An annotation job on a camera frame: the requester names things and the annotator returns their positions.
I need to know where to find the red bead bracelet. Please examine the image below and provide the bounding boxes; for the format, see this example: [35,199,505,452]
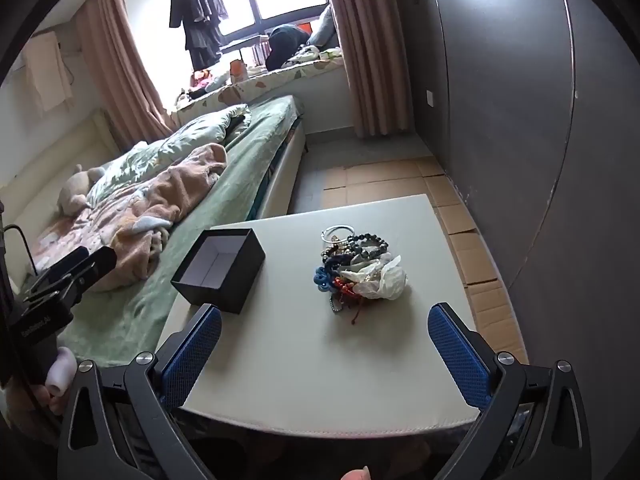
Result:
[335,275,368,295]

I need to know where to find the brown cord pendant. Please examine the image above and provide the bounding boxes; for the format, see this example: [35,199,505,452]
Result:
[327,295,363,323]

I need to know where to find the small folding table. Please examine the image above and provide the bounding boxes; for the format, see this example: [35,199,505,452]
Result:
[220,35,266,61]

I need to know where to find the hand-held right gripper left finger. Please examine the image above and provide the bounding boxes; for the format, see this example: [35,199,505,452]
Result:
[57,302,223,480]

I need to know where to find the beige plush toy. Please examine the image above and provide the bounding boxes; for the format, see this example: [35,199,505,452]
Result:
[56,166,106,216]

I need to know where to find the dark bag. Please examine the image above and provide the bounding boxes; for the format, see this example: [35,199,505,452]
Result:
[265,24,312,71]

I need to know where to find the bed with green sheet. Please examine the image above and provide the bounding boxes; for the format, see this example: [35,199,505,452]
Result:
[0,95,308,366]

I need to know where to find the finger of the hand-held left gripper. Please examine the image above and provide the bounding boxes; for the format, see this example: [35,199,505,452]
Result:
[60,246,118,306]
[24,246,92,297]

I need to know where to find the cardboard floor sheets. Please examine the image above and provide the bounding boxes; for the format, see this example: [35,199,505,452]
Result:
[320,157,528,361]

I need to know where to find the black square gift box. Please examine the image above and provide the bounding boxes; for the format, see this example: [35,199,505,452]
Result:
[170,228,266,314]

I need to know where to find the grey pillow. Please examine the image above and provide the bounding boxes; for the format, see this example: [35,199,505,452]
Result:
[306,4,337,48]

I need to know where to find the printed window seat cushion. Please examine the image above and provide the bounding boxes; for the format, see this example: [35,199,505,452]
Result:
[170,45,346,128]

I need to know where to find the silver bangle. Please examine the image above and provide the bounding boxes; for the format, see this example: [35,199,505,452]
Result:
[321,226,353,246]

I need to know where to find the blue braided cord bracelet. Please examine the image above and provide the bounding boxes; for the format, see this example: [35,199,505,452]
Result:
[314,255,351,297]

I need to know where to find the pile of pink toys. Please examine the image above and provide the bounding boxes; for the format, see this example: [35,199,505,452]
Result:
[177,70,231,101]

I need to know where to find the person's left hand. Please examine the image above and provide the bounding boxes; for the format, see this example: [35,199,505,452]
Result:
[0,345,79,443]

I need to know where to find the pink fleece blanket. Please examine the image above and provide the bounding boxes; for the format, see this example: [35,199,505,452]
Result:
[30,142,228,293]

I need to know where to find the pink curtain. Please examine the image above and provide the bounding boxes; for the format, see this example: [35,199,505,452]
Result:
[317,0,413,138]
[75,0,176,141]

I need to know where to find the dark hanging clothes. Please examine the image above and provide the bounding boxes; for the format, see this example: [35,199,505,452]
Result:
[169,0,228,72]

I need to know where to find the green leaf print quilt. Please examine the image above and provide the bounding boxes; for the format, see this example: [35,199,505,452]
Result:
[87,104,251,208]

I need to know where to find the dark bead bracelet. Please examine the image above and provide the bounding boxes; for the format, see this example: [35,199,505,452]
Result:
[345,232,390,261]

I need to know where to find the white plastic bag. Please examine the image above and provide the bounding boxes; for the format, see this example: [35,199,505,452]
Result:
[352,255,408,302]

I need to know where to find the beige hanging towel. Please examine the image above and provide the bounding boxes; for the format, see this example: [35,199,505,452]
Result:
[22,30,76,113]

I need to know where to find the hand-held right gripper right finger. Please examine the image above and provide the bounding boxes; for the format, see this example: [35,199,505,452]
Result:
[427,302,593,480]

